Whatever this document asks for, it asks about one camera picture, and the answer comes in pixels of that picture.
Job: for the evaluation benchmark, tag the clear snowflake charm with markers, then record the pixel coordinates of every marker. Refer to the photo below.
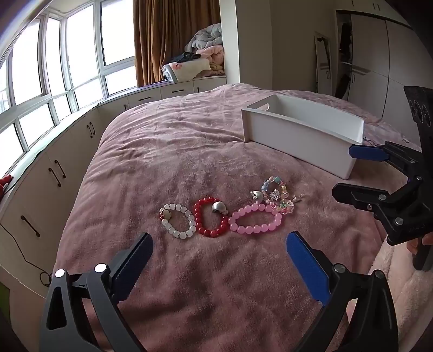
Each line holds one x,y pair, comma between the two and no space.
272,195

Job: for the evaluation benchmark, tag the brown curtain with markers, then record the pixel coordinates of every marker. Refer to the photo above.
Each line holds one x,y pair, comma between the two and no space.
169,40

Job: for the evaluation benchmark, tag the white window seat cabinets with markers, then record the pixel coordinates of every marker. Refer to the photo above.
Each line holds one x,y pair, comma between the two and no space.
67,149

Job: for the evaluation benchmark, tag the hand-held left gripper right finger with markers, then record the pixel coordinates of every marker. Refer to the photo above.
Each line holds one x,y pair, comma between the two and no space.
306,267

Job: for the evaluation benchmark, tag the white wardrobe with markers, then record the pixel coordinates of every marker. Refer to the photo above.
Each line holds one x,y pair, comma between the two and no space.
389,61

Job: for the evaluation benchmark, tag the grey comforter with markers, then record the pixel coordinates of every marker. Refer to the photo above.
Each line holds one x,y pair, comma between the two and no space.
206,37

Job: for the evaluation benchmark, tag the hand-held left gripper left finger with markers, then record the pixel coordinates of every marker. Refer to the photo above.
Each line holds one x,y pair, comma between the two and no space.
135,264

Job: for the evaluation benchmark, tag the folded pink blanket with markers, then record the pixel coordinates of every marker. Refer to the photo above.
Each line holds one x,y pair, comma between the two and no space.
214,61

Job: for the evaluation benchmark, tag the white plastic storage bin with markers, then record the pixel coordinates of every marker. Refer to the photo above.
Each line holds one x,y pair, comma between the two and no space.
304,142

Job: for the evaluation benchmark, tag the bay window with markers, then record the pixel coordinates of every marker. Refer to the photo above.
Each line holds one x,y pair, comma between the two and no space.
81,50

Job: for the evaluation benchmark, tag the leaning mirror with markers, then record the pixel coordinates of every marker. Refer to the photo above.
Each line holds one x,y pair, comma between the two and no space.
323,64

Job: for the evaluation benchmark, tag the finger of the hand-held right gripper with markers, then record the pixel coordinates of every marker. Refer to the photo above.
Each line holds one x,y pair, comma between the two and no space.
368,152
355,194

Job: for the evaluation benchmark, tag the red cloth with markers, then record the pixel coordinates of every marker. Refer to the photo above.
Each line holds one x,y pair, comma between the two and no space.
4,188

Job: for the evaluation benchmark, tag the person's right hand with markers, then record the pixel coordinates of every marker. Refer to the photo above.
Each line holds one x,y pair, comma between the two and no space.
412,246

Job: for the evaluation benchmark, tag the dark hanging clothes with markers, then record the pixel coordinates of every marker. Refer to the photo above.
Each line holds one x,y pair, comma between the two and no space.
345,40

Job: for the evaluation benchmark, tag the dark clothing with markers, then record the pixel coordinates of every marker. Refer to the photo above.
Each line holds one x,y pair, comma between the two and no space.
184,57

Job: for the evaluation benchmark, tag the pale pink blanket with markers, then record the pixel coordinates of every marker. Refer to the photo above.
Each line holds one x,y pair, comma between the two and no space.
406,291

